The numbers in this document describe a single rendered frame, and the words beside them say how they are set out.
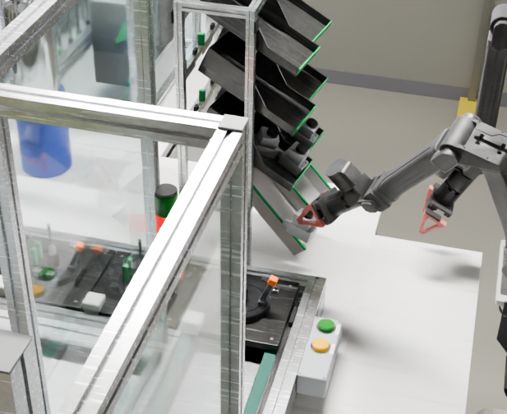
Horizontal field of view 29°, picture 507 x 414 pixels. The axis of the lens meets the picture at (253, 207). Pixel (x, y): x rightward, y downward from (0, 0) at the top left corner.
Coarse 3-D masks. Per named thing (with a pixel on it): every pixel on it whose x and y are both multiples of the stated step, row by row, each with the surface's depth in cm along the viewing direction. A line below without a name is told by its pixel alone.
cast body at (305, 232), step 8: (296, 216) 244; (304, 216) 243; (312, 216) 244; (288, 224) 246; (296, 224) 245; (288, 232) 247; (296, 232) 246; (304, 232) 244; (312, 232) 245; (304, 240) 245
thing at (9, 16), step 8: (8, 0) 280; (16, 0) 277; (24, 0) 276; (32, 0) 277; (8, 8) 276; (16, 8) 274; (24, 8) 276; (8, 16) 277; (16, 16) 275; (8, 24) 278
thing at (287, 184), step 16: (224, 96) 251; (208, 112) 242; (224, 112) 254; (240, 112) 254; (256, 112) 252; (256, 128) 255; (288, 144) 253; (256, 160) 244; (272, 160) 249; (272, 176) 244; (288, 176) 248
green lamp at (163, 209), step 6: (156, 198) 203; (162, 198) 203; (168, 198) 203; (174, 198) 203; (156, 204) 204; (162, 204) 203; (168, 204) 203; (174, 204) 204; (156, 210) 205; (162, 210) 204; (168, 210) 204; (162, 216) 205
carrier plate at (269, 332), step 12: (252, 276) 252; (288, 288) 248; (276, 300) 244; (288, 300) 244; (276, 312) 240; (288, 312) 240; (252, 324) 237; (264, 324) 237; (276, 324) 237; (252, 336) 233; (264, 336) 233; (276, 336) 233; (264, 348) 232; (276, 348) 231
